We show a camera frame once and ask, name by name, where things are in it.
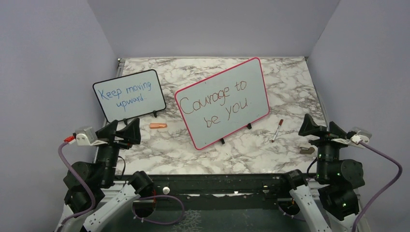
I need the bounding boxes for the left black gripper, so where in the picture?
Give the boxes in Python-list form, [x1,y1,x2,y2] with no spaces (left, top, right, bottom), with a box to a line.
[92,117,142,186]

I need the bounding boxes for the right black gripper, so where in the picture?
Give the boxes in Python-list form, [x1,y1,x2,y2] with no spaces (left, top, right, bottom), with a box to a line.
[299,113,351,180]

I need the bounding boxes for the white marker pen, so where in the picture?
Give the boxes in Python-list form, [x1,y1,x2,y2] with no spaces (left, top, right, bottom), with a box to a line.
[271,125,281,143]

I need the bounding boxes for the red framed whiteboard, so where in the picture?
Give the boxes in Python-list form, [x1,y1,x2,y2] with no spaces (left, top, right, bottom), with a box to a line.
[174,57,270,150]

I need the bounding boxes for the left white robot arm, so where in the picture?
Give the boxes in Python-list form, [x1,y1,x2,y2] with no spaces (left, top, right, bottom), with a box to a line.
[56,117,154,232]

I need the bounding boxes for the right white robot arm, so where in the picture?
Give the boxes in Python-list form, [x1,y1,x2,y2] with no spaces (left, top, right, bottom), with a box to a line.
[279,114,372,232]

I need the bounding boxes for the black framed written whiteboard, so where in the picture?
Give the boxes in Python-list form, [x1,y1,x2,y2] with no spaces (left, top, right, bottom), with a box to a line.
[92,69,167,122]

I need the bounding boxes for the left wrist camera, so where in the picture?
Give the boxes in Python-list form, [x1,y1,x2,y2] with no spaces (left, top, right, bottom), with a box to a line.
[63,126,98,146]

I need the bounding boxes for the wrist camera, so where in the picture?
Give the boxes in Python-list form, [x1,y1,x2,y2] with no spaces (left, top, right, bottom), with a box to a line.
[63,126,98,146]
[346,127,372,145]

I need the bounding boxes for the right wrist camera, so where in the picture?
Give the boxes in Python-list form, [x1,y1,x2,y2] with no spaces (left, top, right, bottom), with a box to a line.
[346,127,372,145]

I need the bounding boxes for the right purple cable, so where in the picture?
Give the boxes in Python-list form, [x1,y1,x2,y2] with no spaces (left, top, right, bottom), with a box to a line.
[277,141,403,232]

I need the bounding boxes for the purple cable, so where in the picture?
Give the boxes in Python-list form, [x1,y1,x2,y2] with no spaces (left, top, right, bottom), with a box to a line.
[277,141,403,232]
[58,137,186,226]

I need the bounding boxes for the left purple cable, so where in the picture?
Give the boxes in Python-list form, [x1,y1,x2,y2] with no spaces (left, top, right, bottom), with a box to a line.
[58,137,186,226]

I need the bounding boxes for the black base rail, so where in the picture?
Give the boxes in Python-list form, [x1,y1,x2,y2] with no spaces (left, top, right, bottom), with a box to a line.
[114,173,321,212]

